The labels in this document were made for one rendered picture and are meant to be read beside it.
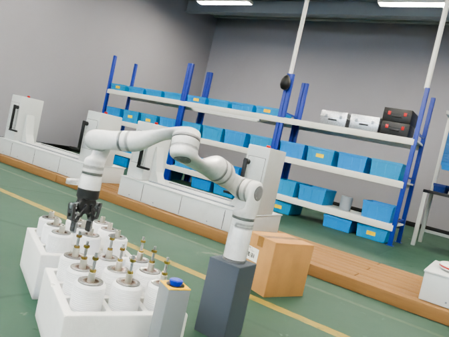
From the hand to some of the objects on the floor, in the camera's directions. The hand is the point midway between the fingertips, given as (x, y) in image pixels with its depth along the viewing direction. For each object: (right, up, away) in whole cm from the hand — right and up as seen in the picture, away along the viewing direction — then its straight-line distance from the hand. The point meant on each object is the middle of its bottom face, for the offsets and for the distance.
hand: (81, 228), depth 151 cm
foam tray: (+8, -38, -2) cm, 39 cm away
